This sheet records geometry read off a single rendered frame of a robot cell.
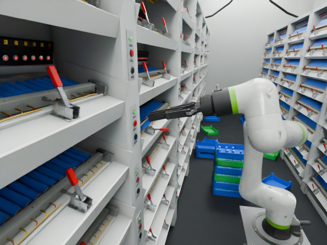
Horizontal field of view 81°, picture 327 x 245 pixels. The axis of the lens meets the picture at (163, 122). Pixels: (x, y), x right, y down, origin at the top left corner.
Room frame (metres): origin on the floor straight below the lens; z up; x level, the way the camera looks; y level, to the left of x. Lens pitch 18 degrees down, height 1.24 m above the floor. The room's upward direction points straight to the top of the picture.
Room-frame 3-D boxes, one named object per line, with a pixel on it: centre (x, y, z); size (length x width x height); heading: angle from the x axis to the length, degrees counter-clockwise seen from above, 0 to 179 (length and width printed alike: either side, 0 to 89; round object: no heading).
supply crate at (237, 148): (1.61, -0.64, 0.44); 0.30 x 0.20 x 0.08; 79
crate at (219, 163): (1.61, -0.64, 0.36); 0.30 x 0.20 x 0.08; 79
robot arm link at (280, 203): (0.87, -0.63, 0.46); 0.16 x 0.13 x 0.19; 46
